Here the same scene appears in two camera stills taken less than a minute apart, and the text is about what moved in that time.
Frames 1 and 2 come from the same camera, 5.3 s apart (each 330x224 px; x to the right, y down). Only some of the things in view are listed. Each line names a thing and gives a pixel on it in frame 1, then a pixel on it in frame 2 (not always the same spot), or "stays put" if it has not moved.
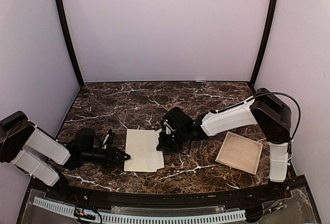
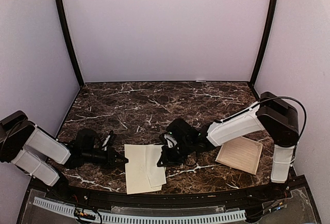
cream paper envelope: x=141 y=145 -> x=137 y=180
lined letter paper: x=154 y=158 -> x=156 y=174
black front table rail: x=165 y=200 stays put
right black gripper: x=162 y=145 -> x=166 y=159
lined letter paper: x=240 y=152 stays put
